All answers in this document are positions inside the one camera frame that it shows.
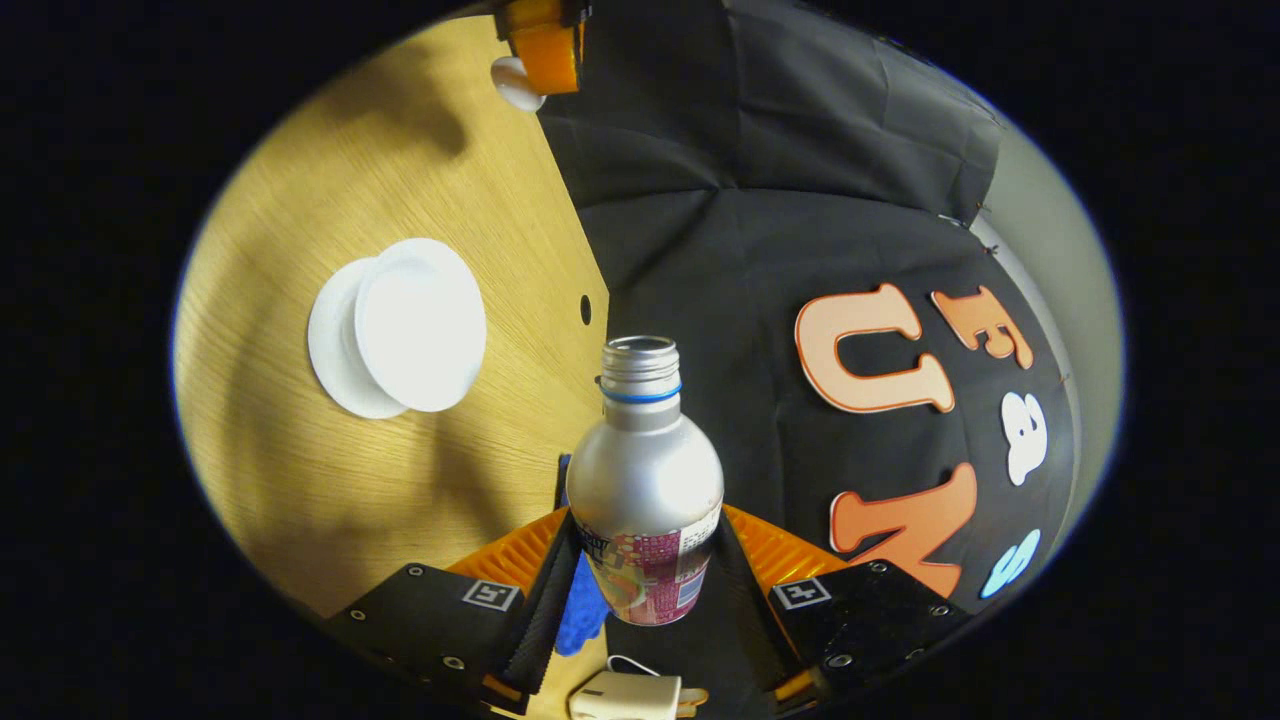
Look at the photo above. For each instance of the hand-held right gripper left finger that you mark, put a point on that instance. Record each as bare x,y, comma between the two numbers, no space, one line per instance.
550,610

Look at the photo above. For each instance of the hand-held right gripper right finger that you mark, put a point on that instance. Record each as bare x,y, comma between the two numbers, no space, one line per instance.
745,600

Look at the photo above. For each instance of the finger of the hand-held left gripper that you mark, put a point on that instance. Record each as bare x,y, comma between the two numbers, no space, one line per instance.
548,55

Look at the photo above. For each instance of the silver water bottle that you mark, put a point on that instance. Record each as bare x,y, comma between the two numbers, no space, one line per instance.
645,480

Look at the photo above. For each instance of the white teacup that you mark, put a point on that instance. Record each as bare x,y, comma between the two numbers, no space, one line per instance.
420,325

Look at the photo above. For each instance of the blue towel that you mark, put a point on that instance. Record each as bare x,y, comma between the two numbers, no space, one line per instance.
580,615

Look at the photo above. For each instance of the brown bread slice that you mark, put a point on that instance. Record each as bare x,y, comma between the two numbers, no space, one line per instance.
694,700

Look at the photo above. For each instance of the white toaster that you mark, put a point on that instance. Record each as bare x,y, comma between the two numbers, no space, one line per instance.
625,697

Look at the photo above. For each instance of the white saucer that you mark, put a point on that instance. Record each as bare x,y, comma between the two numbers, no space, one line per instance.
332,345

